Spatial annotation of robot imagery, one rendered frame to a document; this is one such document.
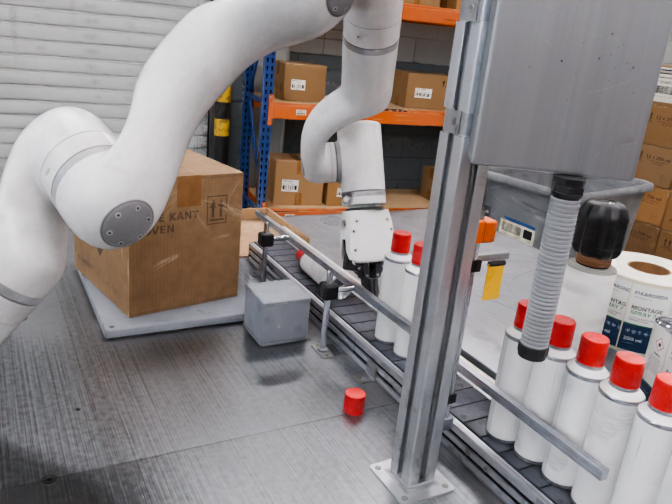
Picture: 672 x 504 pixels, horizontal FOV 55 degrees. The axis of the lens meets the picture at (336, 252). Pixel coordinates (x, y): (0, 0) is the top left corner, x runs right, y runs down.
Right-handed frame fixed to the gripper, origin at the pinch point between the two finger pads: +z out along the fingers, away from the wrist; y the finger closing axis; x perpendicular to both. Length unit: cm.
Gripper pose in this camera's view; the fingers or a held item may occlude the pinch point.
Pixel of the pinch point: (370, 288)
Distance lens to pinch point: 124.3
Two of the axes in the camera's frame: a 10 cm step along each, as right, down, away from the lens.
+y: 8.8, -0.7, 4.8
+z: 0.7, 10.0, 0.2
